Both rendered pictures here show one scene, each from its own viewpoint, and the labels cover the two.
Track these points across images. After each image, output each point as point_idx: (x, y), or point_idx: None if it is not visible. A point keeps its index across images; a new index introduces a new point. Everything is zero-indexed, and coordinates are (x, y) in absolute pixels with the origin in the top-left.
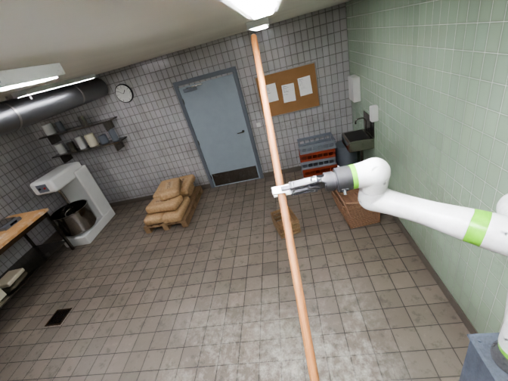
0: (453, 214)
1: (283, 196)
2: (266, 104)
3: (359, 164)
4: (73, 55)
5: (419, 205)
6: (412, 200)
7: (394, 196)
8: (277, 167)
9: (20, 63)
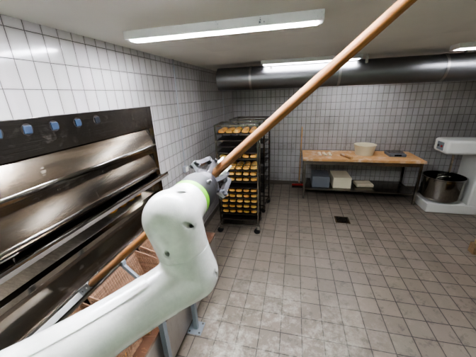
0: (23, 340)
1: (213, 168)
2: (319, 71)
3: (180, 185)
4: (309, 1)
5: (96, 302)
6: (112, 295)
7: (145, 275)
8: (239, 144)
9: (261, 8)
